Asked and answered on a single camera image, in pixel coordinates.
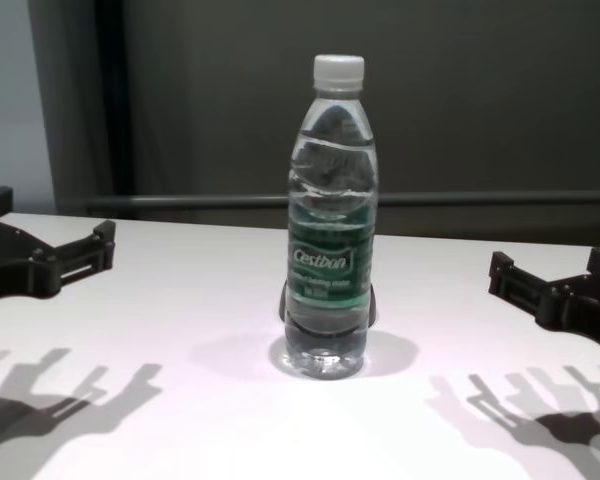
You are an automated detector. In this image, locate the dark horizontal wall rail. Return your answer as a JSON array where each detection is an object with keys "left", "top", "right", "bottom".
[{"left": 84, "top": 194, "right": 600, "bottom": 210}]

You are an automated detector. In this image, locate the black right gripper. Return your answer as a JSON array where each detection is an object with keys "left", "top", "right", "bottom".
[{"left": 488, "top": 246, "right": 600, "bottom": 360}]

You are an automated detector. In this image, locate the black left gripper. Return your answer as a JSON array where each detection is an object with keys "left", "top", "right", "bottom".
[{"left": 0, "top": 185, "right": 118, "bottom": 308}]

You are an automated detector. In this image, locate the green push button black base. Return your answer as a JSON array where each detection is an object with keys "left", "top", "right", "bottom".
[{"left": 275, "top": 282, "right": 380, "bottom": 334}]

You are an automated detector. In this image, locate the clear water bottle green label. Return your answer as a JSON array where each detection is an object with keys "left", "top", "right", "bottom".
[{"left": 282, "top": 54, "right": 379, "bottom": 381}]

